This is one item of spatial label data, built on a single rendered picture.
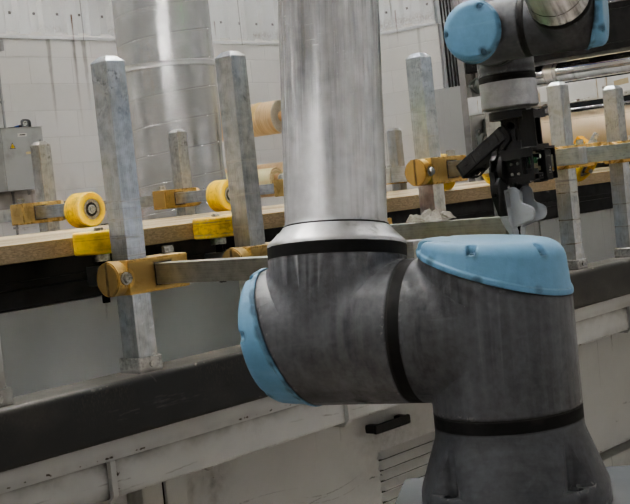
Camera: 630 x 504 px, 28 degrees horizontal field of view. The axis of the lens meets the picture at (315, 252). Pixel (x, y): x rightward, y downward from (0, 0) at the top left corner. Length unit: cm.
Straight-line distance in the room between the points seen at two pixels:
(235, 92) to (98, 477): 63
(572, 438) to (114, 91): 88
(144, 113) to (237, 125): 419
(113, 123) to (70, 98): 921
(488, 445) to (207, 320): 106
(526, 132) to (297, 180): 74
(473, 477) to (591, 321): 168
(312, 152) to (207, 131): 486
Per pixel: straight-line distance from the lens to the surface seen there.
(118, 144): 181
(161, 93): 612
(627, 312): 304
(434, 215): 210
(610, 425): 344
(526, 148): 197
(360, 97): 133
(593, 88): 452
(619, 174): 300
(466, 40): 187
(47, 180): 309
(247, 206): 197
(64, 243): 195
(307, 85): 133
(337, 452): 252
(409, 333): 123
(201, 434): 194
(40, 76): 1085
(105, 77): 181
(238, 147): 197
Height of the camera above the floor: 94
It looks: 3 degrees down
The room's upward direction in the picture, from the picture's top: 6 degrees counter-clockwise
